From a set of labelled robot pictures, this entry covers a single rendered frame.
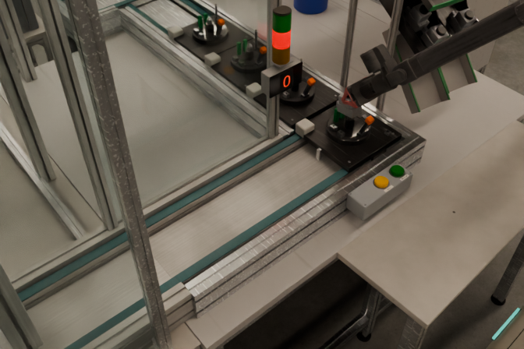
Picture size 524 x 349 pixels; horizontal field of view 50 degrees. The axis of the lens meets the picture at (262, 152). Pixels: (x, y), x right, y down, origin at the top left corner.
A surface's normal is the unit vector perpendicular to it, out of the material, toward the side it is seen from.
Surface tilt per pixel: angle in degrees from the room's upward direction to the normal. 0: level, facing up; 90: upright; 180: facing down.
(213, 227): 0
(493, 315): 0
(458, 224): 0
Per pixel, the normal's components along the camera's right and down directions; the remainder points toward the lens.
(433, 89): 0.35, -0.09
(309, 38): 0.00, -0.73
